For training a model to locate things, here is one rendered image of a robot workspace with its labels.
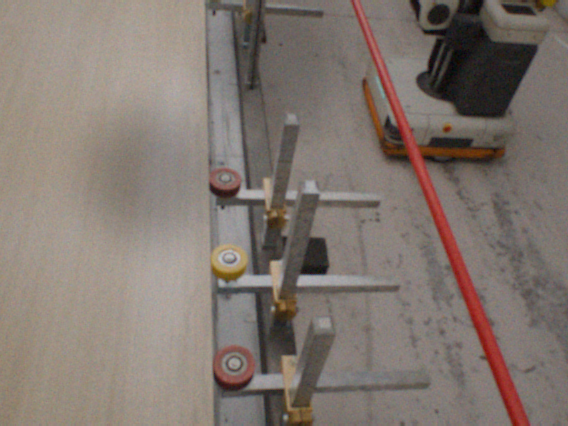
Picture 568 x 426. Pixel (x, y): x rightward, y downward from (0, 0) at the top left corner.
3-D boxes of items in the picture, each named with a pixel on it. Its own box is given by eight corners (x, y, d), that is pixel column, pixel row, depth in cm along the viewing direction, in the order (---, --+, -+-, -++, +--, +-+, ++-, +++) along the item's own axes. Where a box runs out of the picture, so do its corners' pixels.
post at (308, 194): (283, 318, 140) (318, 177, 105) (285, 330, 137) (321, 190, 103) (269, 318, 139) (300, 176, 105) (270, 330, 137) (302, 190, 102)
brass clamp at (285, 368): (304, 366, 121) (308, 354, 118) (313, 430, 112) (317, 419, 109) (275, 367, 120) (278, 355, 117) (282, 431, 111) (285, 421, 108)
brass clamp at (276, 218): (281, 192, 153) (284, 178, 150) (287, 229, 144) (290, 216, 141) (259, 191, 152) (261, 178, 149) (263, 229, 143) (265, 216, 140)
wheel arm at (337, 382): (421, 377, 123) (428, 367, 120) (426, 392, 121) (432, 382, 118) (220, 384, 116) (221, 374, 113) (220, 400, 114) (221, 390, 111)
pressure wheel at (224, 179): (222, 224, 144) (224, 192, 136) (200, 206, 147) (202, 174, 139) (244, 209, 149) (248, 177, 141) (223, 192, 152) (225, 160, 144)
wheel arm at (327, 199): (374, 202, 155) (378, 191, 152) (377, 211, 153) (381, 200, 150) (215, 199, 148) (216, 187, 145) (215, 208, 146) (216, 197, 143)
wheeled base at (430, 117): (465, 92, 345) (482, 56, 327) (503, 163, 302) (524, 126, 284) (358, 86, 334) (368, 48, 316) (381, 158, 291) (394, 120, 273)
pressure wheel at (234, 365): (219, 416, 111) (223, 388, 102) (204, 380, 115) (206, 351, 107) (256, 399, 114) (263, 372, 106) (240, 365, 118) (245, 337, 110)
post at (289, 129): (272, 249, 159) (298, 111, 125) (273, 258, 157) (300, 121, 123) (260, 249, 159) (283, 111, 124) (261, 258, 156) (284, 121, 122)
